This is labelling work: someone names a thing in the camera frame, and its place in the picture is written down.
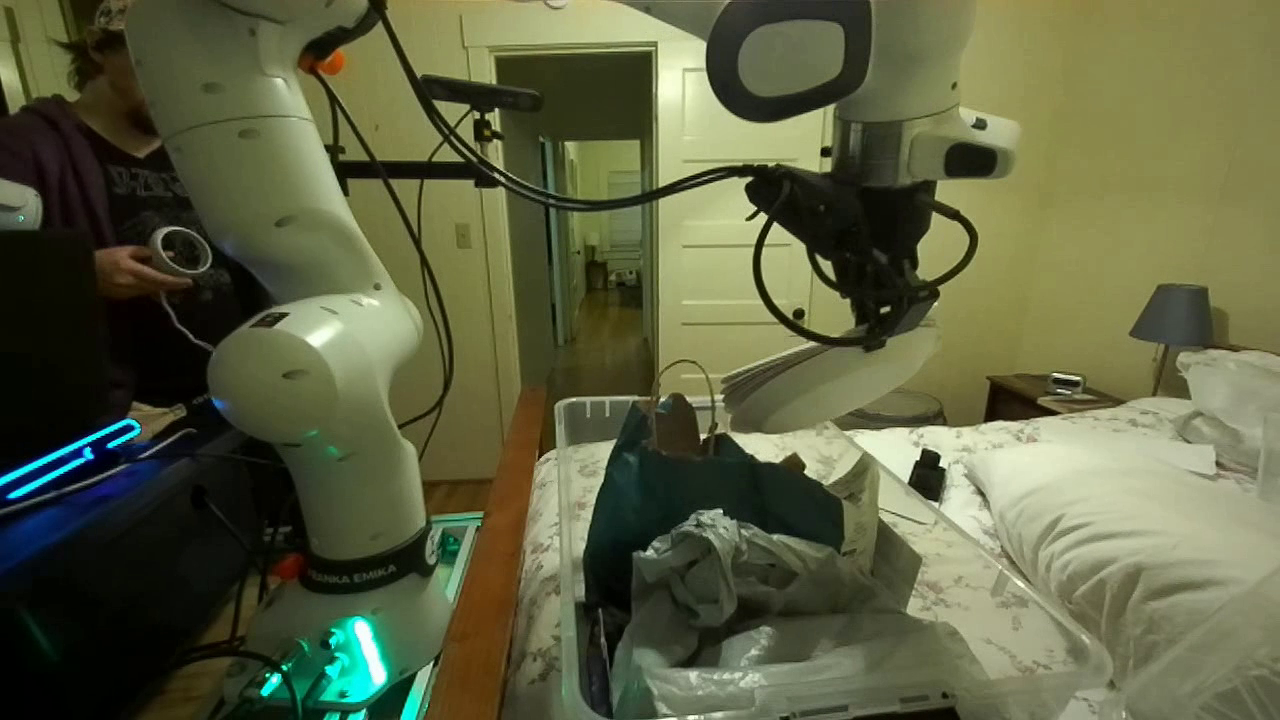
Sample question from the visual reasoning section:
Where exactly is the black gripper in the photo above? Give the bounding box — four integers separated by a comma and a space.
742, 163, 952, 353

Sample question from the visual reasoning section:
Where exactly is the white paper plate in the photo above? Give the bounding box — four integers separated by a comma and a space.
715, 323, 941, 434

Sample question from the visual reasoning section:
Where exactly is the large white pillow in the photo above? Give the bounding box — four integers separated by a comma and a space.
959, 436, 1280, 720

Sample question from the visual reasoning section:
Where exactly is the small white pillow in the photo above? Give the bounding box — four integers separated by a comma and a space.
1173, 347, 1280, 473

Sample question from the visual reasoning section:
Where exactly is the person's hand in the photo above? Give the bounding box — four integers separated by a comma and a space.
92, 241, 196, 304

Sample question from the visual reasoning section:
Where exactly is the wooden nightstand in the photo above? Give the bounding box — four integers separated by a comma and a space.
978, 371, 1133, 424

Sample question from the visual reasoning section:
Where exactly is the small black object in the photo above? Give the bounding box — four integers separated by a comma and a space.
907, 449, 952, 503

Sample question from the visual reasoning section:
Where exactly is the white panel door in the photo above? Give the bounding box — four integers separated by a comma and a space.
656, 57, 855, 392

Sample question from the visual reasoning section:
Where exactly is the grey shade table lamp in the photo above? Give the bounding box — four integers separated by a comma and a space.
1127, 279, 1218, 402

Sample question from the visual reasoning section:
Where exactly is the dark teal cloth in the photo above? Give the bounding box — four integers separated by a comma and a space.
578, 358, 852, 615

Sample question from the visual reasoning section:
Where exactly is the clear plastic storage bin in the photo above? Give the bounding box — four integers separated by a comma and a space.
547, 392, 1116, 720

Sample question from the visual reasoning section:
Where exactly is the person in dark hoodie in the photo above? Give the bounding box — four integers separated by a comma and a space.
0, 0, 273, 465

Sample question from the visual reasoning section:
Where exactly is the black cart with blue light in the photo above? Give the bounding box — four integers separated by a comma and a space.
0, 395, 313, 720

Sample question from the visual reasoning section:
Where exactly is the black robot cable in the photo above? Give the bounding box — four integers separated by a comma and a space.
296, 0, 985, 353

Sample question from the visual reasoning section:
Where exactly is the black camera on boom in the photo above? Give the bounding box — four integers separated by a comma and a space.
332, 74, 547, 194

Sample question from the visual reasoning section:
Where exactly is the wooden bed frame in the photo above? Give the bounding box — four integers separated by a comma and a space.
429, 385, 557, 720

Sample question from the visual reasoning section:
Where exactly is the robot base plate green light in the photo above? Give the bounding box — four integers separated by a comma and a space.
217, 511, 489, 720

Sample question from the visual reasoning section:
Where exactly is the white ring VR controller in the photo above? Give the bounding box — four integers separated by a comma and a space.
144, 220, 219, 290

